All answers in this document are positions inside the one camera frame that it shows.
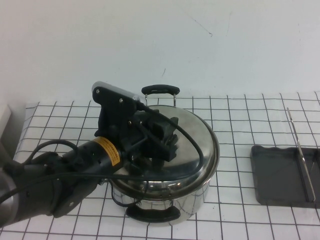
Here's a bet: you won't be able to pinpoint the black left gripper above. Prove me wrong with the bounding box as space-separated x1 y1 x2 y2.
117 112 181 173

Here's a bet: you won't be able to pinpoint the steel pot lid black knob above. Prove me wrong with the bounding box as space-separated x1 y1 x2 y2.
109 104 218 198

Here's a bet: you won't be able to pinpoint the dark grey rack tray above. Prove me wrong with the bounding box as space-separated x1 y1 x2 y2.
250 145 320 209

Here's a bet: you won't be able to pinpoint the white black grid tablecloth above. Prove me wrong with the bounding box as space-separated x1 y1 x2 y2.
0 91 320 240

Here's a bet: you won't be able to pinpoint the black camera cable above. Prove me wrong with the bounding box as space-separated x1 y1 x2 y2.
0 103 204 203

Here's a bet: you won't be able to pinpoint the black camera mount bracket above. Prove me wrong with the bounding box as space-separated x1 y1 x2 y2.
93 86 141 141

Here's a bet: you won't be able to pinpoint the stainless steel pot black handles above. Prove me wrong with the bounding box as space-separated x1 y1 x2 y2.
109 84 221 227

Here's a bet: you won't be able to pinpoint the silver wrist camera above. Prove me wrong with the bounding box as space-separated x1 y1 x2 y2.
91 80 148 107

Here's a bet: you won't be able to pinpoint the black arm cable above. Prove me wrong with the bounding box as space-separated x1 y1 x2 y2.
4 139 78 173

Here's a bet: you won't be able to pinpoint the metal wire lid rack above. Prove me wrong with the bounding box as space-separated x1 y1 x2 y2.
286 107 316 203

